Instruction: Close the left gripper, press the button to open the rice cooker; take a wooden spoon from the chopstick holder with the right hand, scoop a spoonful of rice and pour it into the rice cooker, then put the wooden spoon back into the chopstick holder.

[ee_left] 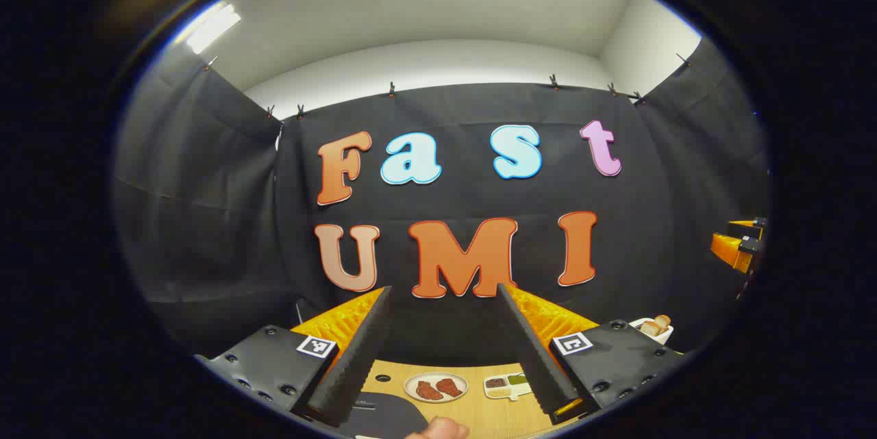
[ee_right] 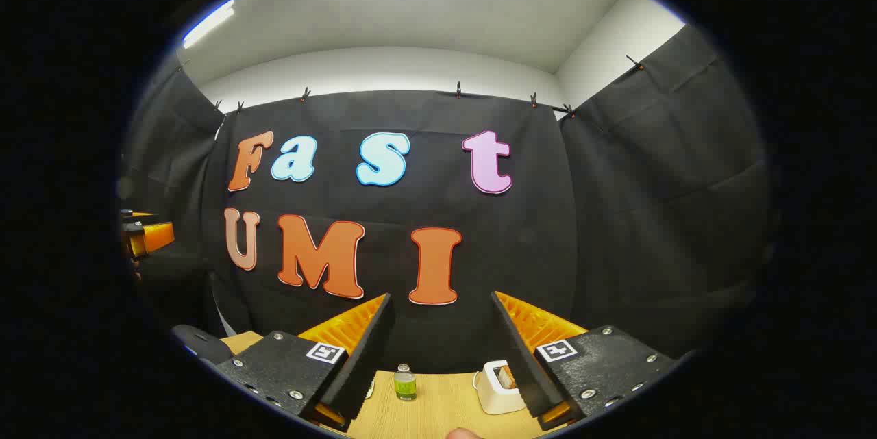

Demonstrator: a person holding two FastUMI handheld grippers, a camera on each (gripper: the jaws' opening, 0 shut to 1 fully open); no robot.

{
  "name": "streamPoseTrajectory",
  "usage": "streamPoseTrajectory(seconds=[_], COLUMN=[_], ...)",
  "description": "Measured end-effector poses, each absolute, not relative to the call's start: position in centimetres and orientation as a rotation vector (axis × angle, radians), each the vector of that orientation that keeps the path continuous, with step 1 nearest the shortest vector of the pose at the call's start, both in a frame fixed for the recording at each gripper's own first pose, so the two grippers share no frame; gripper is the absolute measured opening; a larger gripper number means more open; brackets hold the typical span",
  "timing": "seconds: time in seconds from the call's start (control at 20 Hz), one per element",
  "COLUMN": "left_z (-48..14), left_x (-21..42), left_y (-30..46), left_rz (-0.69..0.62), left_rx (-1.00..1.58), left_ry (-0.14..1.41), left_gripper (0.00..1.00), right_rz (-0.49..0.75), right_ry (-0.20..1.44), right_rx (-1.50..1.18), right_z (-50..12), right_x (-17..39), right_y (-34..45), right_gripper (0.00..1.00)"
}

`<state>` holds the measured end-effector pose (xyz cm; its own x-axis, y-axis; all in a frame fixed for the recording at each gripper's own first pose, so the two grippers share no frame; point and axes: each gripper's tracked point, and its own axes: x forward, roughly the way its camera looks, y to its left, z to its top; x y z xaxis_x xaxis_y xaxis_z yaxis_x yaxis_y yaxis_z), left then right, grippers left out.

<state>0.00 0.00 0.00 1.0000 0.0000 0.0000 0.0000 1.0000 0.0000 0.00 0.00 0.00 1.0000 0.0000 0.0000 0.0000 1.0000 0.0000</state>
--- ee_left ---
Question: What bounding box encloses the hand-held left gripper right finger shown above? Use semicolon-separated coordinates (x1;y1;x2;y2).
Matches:
496;282;686;426

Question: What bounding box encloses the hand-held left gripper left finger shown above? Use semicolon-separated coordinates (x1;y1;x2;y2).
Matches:
194;286;395;428

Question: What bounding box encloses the dark grey rice cooker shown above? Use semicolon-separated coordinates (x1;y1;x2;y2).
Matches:
339;392;430;439

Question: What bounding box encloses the white divided bean dish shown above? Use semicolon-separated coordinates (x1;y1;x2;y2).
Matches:
484;373;534;401

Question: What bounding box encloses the white oval plate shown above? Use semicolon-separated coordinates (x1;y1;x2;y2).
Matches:
404;372;469;403

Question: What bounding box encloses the white toaster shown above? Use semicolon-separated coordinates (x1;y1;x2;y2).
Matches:
629;317;675;346

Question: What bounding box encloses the black backdrop cloth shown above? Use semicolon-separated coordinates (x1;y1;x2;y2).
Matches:
113;38;771;366

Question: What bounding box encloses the row of black cloth clips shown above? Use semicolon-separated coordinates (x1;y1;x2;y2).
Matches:
204;52;691;118

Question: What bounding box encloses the ceiling light panel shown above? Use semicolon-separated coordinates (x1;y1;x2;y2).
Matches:
185;4;242;55

